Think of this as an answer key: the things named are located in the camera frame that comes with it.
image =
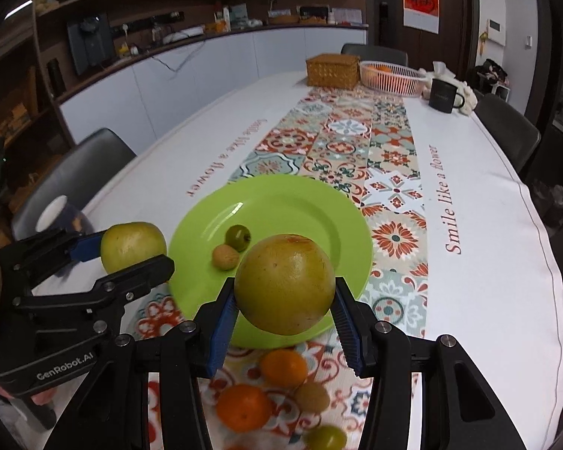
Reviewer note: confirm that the large yellow-green round pear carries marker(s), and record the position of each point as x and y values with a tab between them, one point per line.
285	286

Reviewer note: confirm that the black bag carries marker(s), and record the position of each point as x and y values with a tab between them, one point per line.
490	77

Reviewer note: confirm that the wicker tray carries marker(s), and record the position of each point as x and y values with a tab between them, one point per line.
284	18

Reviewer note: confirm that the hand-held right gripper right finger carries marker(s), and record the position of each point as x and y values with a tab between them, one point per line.
349	333

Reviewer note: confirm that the wicker box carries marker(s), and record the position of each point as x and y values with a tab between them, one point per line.
333	70

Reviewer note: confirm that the small green jujube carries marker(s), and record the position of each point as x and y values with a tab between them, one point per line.
238	236
326	438

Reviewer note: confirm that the dark trash bag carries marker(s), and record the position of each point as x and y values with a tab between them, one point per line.
551	201

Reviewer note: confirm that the black bottle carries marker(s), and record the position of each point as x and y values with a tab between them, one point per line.
56	77

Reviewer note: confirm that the white cloth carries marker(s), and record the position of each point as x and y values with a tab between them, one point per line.
467	96

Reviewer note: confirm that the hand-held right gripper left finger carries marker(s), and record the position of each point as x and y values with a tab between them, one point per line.
221	333

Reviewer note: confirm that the blue and white cup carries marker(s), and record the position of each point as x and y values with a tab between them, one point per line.
51	213

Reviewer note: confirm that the teal box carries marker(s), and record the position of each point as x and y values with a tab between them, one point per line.
239	14

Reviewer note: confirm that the patterned table runner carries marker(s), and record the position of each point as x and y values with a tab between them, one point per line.
347	140

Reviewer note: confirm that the black mug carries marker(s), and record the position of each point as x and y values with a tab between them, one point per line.
443	96

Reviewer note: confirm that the orange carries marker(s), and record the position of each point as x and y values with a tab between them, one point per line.
284	368
384	70
244	408

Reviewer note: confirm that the kiwi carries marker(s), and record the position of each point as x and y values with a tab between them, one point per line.
312	396

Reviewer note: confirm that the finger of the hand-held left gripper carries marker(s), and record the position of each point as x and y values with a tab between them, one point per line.
87	246
136	274

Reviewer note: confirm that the dark chair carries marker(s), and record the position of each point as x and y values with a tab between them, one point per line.
70	173
506	124
375	51

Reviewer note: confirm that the white wall intercom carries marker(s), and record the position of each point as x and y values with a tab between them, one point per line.
495	32

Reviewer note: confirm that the walnut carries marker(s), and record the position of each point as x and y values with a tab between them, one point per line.
225	258

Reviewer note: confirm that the black monitor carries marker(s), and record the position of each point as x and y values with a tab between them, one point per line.
90	42

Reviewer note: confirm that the green plate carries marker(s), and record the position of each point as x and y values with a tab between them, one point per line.
286	206

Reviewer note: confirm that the green apple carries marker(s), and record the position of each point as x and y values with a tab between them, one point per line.
131	243

